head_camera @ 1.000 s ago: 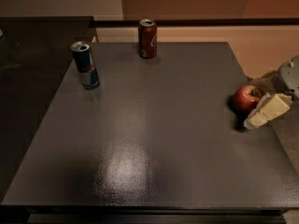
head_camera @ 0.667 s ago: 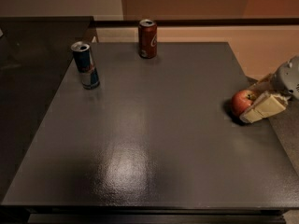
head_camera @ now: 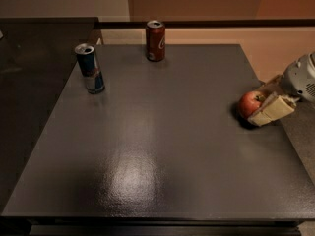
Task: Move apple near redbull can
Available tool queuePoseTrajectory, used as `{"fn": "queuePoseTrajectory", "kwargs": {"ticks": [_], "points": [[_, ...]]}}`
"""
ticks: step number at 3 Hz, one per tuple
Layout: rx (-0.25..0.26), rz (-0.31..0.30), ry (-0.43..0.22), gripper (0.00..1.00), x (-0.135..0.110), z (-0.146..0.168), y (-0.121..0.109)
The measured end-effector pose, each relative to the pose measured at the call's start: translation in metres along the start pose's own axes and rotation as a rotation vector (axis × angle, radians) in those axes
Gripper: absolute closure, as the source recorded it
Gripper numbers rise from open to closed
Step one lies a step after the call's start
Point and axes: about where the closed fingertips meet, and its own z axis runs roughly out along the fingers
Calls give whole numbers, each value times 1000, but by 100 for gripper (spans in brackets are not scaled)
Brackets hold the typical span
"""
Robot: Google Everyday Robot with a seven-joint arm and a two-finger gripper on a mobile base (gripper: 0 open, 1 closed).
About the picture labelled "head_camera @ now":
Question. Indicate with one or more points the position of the blue silver redbull can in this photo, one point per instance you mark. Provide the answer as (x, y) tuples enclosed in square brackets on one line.
[(88, 63)]

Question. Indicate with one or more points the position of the red coke can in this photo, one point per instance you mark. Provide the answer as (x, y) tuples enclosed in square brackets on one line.
[(155, 40)]

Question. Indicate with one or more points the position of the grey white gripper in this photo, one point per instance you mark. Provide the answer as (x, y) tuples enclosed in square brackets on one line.
[(299, 77)]

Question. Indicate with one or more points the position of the red apple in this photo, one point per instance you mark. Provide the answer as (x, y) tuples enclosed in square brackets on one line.
[(249, 103)]

